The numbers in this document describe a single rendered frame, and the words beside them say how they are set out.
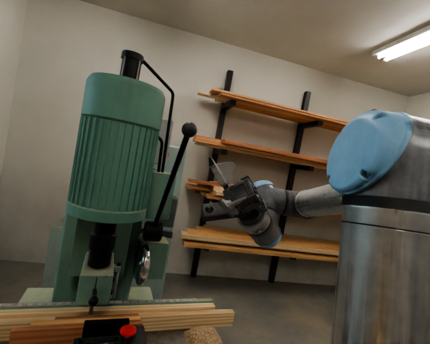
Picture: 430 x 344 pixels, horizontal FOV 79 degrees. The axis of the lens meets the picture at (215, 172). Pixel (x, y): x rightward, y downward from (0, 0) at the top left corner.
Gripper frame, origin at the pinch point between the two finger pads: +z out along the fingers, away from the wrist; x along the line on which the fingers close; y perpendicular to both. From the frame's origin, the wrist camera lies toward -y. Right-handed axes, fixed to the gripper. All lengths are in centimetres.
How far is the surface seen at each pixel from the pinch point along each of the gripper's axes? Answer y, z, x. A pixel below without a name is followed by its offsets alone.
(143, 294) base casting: -53, -41, -2
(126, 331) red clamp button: -23.6, 0.1, 26.4
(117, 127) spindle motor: -9.6, 21.5, -3.4
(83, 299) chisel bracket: -35.5, 1.0, 16.7
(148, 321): -32.1, -17.2, 18.8
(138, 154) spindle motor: -9.9, 14.5, -1.8
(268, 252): -32, -215, -85
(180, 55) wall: -20, -57, -253
